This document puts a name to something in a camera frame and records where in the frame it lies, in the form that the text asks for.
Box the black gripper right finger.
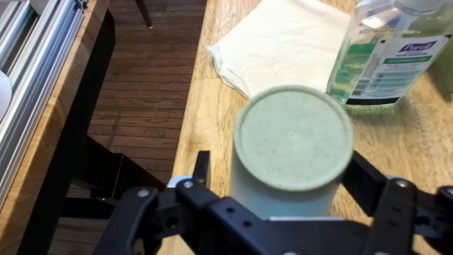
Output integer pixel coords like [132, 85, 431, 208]
[342, 150, 453, 255]

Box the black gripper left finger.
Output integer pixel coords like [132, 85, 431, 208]
[90, 150, 223, 255]

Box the light blue plastic cup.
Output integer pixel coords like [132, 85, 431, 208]
[229, 83, 355, 221]

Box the black metal stand leg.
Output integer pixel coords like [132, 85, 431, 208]
[18, 8, 166, 255]

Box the green hand sanitizer pump bottle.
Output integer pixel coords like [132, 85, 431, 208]
[325, 0, 453, 114]

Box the dark wooden chair leg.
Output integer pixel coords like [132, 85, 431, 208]
[132, 0, 154, 29]

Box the folded white paper napkin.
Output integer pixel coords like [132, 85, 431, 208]
[205, 0, 352, 100]

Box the aluminium extrusion frame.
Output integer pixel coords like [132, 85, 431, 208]
[0, 0, 90, 209]

